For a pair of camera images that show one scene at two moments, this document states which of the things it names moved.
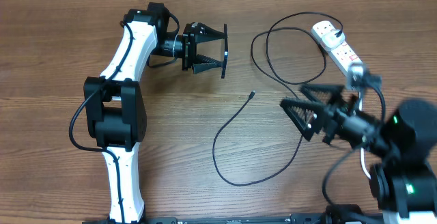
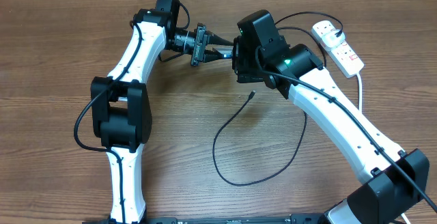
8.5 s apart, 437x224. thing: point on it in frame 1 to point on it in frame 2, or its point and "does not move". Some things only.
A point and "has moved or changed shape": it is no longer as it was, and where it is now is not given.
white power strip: [343, 57] does not move
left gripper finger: [203, 63] to [212, 54]
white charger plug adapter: [331, 41] does not move
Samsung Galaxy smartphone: [225, 54] has moved or changed shape
